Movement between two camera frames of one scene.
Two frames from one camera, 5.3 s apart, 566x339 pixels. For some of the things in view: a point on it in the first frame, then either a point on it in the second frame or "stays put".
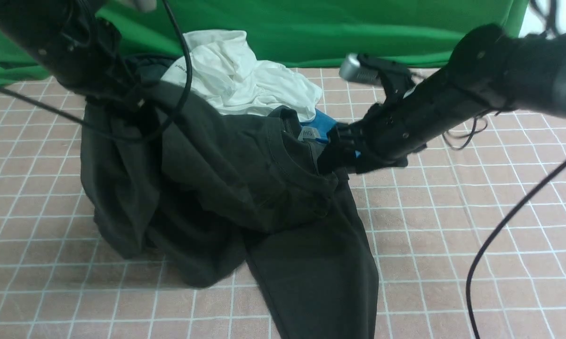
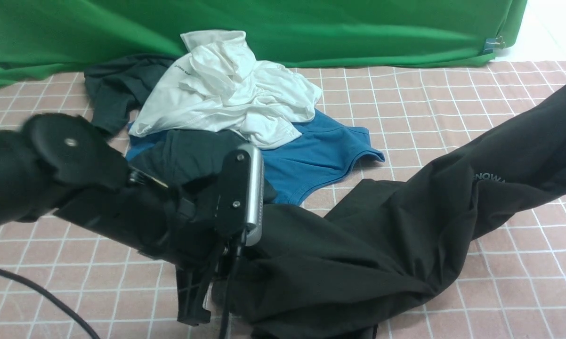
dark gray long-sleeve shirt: [198, 188] to [341, 272]
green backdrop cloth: [314, 34] stays put
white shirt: [225, 69] stays put
